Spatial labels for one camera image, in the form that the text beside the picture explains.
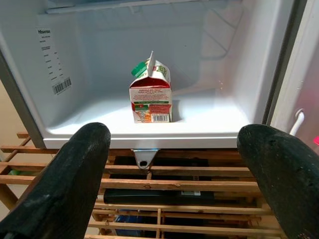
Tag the red white juice carton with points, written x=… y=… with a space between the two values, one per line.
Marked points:
x=152 y=99

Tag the dark blue box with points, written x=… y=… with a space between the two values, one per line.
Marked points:
x=132 y=219

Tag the white mini fridge door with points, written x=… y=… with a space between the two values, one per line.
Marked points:
x=306 y=62

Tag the white door shelf rail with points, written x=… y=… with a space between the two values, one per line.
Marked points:
x=299 y=122

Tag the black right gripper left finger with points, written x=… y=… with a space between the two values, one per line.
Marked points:
x=62 y=186

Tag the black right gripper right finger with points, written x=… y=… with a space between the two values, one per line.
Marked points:
x=286 y=174

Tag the wooden slat rack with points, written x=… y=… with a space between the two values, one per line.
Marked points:
x=187 y=171

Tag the white metal hinge bracket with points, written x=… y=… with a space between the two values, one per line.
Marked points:
x=139 y=155

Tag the white Hisense rating label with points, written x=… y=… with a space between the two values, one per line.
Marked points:
x=49 y=49

